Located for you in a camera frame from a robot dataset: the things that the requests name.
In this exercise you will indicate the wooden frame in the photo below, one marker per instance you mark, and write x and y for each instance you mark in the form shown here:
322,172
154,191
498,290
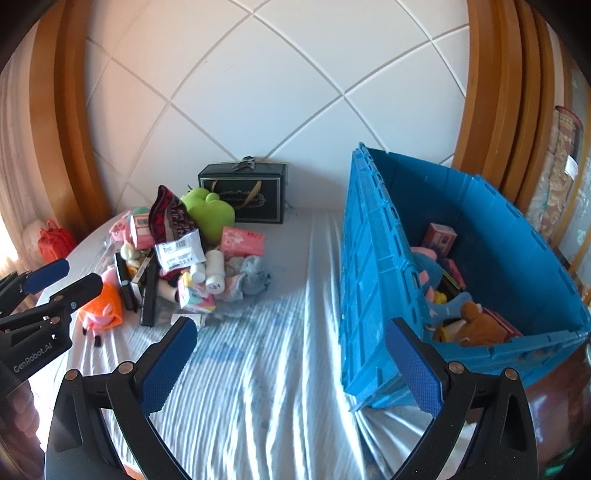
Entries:
60,115
498,92

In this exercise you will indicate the pink toy box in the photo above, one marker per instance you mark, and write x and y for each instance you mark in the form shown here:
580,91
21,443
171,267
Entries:
439,239

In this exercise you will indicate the patterned fabric roll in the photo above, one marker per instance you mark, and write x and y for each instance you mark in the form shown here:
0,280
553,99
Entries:
554,184

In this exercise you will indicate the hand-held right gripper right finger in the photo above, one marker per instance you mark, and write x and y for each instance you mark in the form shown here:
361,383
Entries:
413,369

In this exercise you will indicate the teal plush toy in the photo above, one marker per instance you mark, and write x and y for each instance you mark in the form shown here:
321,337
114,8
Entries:
141,211

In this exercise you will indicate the small white plastic bottle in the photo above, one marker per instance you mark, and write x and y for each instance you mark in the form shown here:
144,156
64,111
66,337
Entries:
198,272

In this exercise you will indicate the orange dress pig plush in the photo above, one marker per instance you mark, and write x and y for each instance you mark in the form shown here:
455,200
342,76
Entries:
104,309

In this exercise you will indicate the dark red knit sock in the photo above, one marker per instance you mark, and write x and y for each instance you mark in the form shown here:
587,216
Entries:
166,217

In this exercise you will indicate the blue plastic crate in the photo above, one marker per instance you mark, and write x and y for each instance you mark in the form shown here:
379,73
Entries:
369,277

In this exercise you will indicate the white labelled packet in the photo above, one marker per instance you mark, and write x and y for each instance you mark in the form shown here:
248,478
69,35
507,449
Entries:
178,251

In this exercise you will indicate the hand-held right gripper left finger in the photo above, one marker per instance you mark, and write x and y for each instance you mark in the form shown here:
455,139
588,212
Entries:
166,364

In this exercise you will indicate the brown teddy bear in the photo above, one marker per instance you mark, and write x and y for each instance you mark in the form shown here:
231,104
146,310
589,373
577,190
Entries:
478,321

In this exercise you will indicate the black ribbed case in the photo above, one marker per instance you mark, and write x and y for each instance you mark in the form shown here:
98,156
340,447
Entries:
124,281

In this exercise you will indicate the metal clip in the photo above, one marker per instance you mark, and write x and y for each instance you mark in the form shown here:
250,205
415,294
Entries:
244,163

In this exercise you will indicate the small pink pig plush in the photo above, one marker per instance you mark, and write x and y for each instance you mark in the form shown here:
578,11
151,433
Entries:
119,229

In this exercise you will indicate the white plush toy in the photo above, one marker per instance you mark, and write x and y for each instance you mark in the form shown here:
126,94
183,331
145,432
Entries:
134,254

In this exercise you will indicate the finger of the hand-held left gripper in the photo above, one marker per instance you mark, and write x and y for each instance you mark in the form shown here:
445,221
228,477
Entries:
78,290
46,274

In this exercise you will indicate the green plush toy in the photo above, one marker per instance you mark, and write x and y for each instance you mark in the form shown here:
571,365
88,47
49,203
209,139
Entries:
203,212

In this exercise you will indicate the red pink box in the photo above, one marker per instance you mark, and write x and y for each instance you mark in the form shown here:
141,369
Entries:
505,325

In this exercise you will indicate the pastel coloured packet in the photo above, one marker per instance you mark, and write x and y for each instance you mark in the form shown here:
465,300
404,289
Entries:
194,295

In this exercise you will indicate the blue plush toy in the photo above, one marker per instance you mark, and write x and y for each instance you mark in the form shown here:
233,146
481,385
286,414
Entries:
427,267

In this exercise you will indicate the long green white box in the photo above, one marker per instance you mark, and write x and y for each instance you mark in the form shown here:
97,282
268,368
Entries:
148,300

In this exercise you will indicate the light curtain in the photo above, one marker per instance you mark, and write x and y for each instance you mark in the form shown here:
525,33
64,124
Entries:
14,161

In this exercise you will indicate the pink floral pack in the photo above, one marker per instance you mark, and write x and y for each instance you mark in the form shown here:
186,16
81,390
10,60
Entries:
240,241

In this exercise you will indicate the pink white tissue pack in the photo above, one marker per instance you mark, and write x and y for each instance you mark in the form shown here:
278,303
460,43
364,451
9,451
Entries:
141,235

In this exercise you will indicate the grey socks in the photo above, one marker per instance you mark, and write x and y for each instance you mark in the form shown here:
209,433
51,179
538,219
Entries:
251,277

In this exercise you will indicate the red bag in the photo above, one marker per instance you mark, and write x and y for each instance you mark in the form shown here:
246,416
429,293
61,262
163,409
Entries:
55,244

